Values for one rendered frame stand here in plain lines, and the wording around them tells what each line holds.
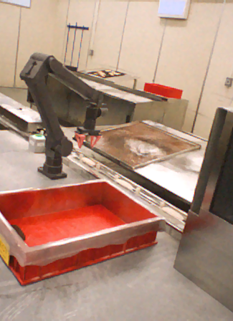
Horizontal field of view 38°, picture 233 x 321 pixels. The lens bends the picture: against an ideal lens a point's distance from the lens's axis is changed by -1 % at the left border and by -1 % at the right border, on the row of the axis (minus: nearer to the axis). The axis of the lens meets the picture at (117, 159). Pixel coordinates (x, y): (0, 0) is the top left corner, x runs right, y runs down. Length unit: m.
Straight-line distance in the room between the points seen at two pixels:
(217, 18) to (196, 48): 0.55
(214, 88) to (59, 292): 4.99
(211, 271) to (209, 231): 0.11
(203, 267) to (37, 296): 0.44
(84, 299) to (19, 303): 0.15
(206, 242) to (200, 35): 5.16
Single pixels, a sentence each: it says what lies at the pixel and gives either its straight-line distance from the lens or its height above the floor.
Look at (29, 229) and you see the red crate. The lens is 1.10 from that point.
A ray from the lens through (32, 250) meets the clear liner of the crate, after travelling 0.83.
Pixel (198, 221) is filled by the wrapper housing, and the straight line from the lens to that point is 0.95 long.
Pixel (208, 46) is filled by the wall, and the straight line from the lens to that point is 5.79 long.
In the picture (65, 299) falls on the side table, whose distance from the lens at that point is 0.86.
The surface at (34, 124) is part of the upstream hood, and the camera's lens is 2.02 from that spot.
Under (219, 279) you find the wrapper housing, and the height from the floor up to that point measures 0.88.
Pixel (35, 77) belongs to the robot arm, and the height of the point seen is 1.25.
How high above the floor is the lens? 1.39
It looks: 18 degrees down
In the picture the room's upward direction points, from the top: 11 degrees clockwise
